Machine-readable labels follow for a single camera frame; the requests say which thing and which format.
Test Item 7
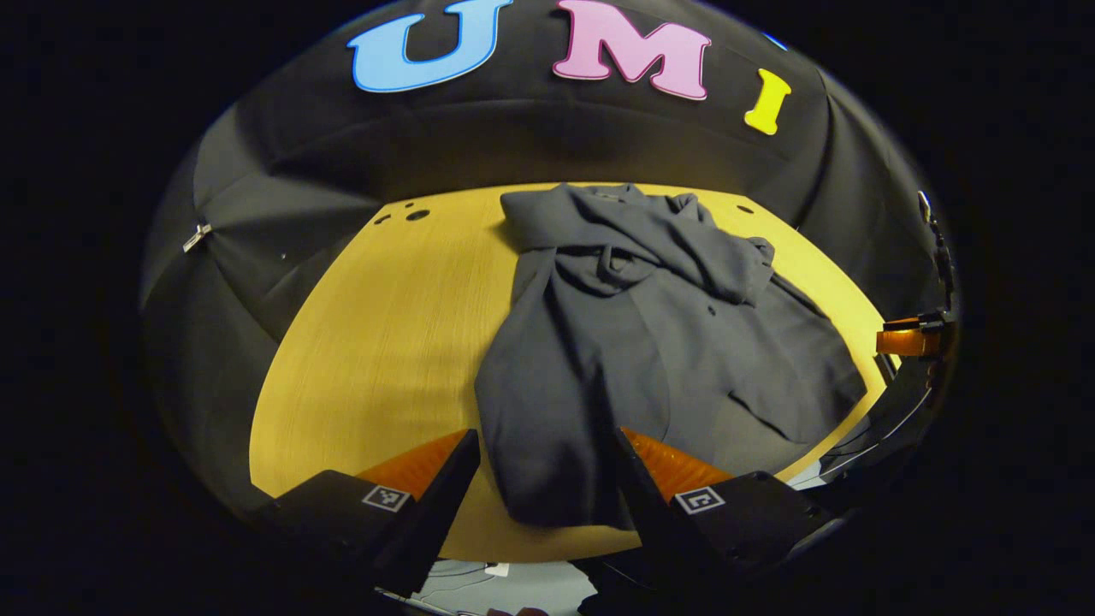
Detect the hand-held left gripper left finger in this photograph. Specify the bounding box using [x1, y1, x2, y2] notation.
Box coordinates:
[252, 428, 482, 598]

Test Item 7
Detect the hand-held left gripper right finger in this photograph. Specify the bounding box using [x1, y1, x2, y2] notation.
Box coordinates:
[616, 425, 843, 591]

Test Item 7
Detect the grey button-up shirt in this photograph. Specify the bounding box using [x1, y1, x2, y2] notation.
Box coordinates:
[475, 182, 869, 531]

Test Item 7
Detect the black backdrop cloth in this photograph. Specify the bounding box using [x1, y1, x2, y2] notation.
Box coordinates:
[141, 0, 950, 514]

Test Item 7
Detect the thin gripper cable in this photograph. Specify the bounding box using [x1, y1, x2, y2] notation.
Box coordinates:
[808, 376, 938, 484]

